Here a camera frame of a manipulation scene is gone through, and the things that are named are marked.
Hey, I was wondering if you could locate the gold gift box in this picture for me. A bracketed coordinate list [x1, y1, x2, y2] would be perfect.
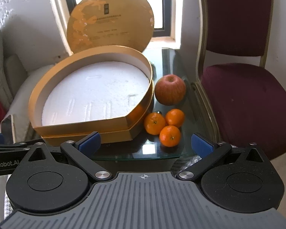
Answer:
[28, 45, 155, 147]

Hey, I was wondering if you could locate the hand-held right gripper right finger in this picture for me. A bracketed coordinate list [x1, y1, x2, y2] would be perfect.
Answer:
[176, 133, 270, 181]

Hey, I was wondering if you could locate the orange tangerine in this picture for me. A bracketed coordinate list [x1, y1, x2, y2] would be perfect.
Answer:
[144, 113, 166, 135]
[159, 125, 182, 147]
[165, 109, 185, 128]

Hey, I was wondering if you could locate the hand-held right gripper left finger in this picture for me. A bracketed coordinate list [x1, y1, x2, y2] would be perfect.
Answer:
[26, 132, 112, 181]

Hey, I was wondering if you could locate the gold box lid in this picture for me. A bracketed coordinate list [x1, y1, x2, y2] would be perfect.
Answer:
[67, 0, 155, 54]

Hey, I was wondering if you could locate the white foam insert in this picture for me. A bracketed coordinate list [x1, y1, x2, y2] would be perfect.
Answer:
[42, 61, 150, 126]

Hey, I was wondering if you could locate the red apple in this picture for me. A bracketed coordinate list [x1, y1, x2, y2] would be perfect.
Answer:
[154, 74, 187, 106]

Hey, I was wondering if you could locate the grey patterned cloth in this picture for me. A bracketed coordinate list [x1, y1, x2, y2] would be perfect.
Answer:
[172, 154, 203, 172]

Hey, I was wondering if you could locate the maroon upholstered chair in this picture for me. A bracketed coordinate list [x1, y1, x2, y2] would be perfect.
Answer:
[195, 0, 286, 160]

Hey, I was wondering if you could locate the window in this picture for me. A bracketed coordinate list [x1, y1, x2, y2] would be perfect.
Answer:
[46, 0, 184, 43]

